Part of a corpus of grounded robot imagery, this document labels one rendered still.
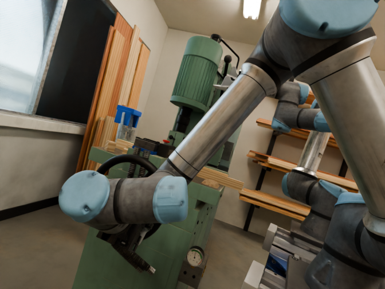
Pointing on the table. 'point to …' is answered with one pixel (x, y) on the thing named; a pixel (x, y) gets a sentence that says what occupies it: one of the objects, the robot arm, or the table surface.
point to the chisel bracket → (176, 138)
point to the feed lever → (226, 68)
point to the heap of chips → (211, 183)
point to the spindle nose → (183, 119)
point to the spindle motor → (197, 73)
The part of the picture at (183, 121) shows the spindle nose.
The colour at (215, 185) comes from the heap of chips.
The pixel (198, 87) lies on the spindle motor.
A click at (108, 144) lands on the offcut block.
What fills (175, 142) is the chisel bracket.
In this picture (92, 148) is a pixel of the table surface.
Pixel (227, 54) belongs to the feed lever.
